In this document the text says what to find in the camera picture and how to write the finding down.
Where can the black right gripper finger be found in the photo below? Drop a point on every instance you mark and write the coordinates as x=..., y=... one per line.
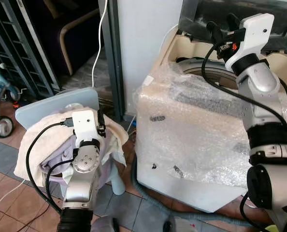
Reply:
x=234, y=22
x=214, y=32

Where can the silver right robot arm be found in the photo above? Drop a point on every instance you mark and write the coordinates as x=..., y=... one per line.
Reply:
x=259, y=79

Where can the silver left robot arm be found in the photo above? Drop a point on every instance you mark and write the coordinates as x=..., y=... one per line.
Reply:
x=78, y=188

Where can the grey washing machine lid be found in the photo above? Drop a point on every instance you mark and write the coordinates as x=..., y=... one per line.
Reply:
x=283, y=19

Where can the white top-load washing machine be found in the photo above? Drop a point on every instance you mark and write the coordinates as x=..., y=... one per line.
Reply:
x=192, y=191

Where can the lilac cloth garment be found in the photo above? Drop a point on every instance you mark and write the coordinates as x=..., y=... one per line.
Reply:
x=56, y=164

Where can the beige towel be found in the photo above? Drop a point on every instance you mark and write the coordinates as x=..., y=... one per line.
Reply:
x=42, y=137

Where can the light blue plastic stool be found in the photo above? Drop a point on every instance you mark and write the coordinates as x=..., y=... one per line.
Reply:
x=42, y=104

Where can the clear bubble wrap sheet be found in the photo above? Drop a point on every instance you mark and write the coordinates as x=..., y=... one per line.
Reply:
x=192, y=130

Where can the light blue child tricycle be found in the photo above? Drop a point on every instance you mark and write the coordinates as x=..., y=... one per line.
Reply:
x=3, y=126

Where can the grey left robot foot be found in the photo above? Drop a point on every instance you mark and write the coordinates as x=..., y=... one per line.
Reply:
x=105, y=225

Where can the grey robot foot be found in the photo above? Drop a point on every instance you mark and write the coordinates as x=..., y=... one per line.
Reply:
x=182, y=225
x=105, y=225

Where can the grey metal grille gate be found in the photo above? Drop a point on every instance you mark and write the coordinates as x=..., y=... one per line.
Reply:
x=35, y=46

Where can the dark armchair with wooden arm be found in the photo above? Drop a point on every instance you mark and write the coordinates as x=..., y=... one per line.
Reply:
x=42, y=38

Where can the grey right robot foot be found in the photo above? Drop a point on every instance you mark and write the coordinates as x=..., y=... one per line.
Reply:
x=182, y=225

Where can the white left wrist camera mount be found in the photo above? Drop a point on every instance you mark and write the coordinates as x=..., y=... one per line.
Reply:
x=85, y=125

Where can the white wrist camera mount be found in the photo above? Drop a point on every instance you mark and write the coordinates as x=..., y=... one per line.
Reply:
x=252, y=38
x=85, y=125

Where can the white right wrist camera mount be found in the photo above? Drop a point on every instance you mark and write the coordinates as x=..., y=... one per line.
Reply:
x=252, y=38

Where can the grey door frame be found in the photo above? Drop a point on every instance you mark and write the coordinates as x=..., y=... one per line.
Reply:
x=113, y=58

